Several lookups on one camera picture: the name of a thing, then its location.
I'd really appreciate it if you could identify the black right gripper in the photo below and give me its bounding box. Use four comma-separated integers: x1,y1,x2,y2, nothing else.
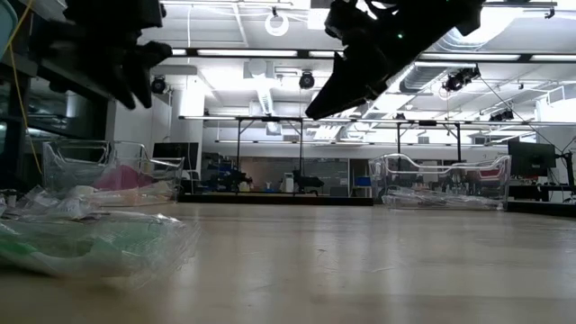
304,0,433,121

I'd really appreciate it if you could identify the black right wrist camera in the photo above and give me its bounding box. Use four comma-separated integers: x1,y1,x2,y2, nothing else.
324,0,374,41

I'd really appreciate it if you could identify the teal plastic bin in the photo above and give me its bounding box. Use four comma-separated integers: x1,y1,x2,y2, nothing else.
0,0,19,59

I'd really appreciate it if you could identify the pink paper sheet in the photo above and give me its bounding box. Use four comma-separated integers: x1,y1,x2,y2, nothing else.
94,164,158,193

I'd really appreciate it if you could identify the black table frame rail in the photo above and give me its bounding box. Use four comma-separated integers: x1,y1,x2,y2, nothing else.
177,192,576,220

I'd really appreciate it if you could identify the yellow cable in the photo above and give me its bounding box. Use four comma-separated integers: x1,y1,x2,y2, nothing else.
7,0,44,176

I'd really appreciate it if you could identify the overhead light bar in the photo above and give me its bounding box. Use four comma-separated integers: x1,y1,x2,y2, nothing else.
170,46,576,63

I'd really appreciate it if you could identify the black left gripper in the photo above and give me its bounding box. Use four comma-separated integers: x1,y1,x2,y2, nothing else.
31,0,174,111

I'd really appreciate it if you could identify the black monitor stand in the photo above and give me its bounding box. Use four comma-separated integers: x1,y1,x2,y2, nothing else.
555,150,576,188

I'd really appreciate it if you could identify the black station frame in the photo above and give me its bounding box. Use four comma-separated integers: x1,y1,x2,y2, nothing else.
395,119,463,164
234,115,305,194

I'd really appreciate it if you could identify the black monitor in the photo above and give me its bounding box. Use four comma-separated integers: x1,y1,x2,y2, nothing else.
152,141,200,171
507,140,557,178

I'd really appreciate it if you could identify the white ring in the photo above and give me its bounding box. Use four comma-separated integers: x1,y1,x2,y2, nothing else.
264,11,291,38

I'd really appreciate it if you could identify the clear plastic bin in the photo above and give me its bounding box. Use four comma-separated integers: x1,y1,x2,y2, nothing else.
368,152,513,212
42,139,185,203

